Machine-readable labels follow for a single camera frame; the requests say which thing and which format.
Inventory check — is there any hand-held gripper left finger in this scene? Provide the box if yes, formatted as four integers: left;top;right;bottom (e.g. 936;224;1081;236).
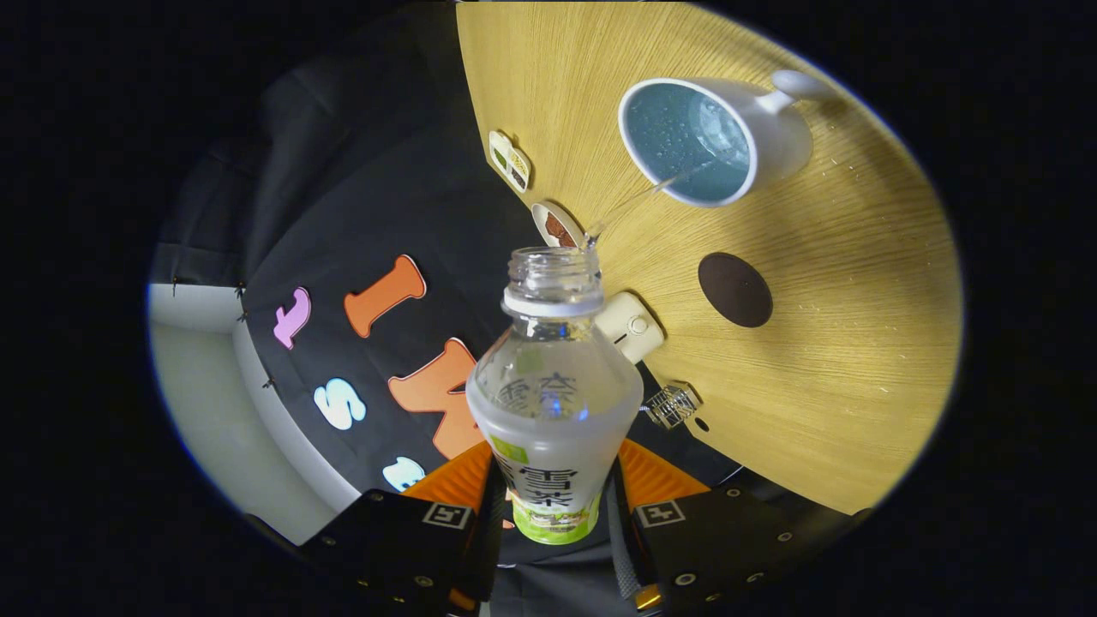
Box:
300;441;507;617

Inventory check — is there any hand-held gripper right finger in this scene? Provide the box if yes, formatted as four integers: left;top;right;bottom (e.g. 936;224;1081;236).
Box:
605;439;819;614

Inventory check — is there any clear plastic juice bottle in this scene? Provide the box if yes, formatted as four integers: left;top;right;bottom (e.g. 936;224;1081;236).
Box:
465;246;644;546

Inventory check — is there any dark brown round coaster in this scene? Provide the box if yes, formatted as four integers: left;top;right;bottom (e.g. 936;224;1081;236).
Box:
698;252;774;329

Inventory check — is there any white cup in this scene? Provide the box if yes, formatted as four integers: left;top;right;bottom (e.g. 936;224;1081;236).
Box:
617;70;836;208

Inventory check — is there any wooden table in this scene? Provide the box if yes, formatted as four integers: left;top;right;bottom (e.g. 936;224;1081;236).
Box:
454;0;965;515

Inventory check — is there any white toaster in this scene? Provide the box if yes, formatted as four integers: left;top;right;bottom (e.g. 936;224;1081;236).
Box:
594;291;666;365

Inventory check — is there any white round plate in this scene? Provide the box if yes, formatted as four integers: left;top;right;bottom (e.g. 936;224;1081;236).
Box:
531;201;588;249

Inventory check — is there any white divided dish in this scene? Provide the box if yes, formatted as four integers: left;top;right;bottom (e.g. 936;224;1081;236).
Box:
488;130;532;192

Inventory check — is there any metal wire utensil holder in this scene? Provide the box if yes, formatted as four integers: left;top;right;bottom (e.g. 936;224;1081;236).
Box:
643;383;704;429

